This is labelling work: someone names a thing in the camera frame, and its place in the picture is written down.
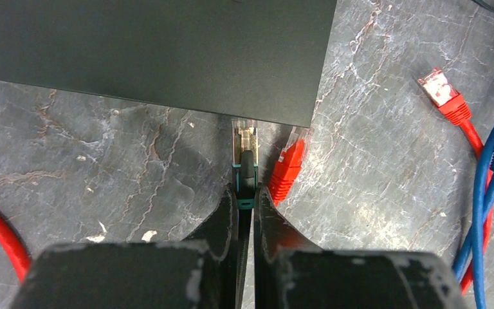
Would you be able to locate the black network switch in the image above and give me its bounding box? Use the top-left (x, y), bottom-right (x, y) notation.
top-left (0, 1), bottom-right (336, 127)

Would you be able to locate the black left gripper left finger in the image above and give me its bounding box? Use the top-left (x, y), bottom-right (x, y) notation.
top-left (12, 185), bottom-right (241, 308)

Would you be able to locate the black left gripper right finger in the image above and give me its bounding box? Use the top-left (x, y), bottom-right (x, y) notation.
top-left (253, 187), bottom-right (466, 308)

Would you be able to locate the blue ethernet cable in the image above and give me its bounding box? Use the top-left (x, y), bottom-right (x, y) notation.
top-left (451, 91), bottom-right (494, 309)

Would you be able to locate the black ethernet cable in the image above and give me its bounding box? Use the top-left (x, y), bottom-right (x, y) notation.
top-left (230, 118), bottom-right (260, 309)

